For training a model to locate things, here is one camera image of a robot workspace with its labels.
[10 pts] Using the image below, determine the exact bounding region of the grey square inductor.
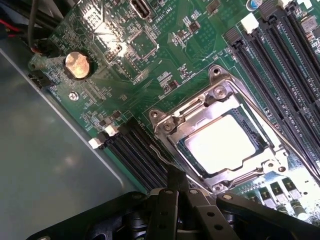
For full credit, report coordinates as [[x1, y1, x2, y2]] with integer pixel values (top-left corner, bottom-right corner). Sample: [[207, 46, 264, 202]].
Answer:
[[300, 15, 319, 33]]

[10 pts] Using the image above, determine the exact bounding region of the black RAM slot white latch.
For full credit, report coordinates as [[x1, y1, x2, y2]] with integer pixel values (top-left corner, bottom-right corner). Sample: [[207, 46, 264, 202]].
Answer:
[[279, 0, 320, 55], [240, 12, 320, 141], [88, 136, 156, 194], [104, 123, 169, 189]]

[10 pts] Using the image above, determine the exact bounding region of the green motherboard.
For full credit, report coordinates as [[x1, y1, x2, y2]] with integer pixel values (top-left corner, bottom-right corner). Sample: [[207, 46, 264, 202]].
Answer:
[[27, 0, 320, 223]]

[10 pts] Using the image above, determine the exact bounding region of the grey metal PC case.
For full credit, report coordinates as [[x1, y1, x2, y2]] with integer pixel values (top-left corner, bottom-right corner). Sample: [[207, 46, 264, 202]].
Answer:
[[0, 37, 141, 240]]

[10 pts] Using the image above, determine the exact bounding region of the grey cable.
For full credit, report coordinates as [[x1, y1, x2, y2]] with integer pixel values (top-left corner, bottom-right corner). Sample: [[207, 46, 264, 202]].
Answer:
[[27, 0, 43, 54]]

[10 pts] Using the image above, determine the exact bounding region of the black cable bundle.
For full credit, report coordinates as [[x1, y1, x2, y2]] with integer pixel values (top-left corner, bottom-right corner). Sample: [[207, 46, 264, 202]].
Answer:
[[31, 0, 66, 29]]

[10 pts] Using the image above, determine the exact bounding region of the internal USB port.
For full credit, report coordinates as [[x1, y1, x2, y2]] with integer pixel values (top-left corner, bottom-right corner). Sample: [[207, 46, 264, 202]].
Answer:
[[129, 0, 152, 21]]

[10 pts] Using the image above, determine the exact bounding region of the coin cell battery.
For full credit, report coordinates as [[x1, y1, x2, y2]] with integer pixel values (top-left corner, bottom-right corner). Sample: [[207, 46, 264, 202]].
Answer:
[[63, 50, 91, 80]]

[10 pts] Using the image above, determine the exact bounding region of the black fan header connector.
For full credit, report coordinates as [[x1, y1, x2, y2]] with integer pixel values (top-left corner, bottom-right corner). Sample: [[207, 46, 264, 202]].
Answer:
[[27, 71, 52, 91]]

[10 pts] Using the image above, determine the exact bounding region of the metal CPU socket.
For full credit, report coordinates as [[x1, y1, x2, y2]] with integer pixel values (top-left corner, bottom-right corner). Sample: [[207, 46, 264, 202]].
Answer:
[[148, 64, 288, 195]]

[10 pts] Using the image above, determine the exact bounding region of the red wire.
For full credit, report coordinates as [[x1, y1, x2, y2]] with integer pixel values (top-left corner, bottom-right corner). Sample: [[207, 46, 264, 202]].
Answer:
[[0, 20, 21, 34]]

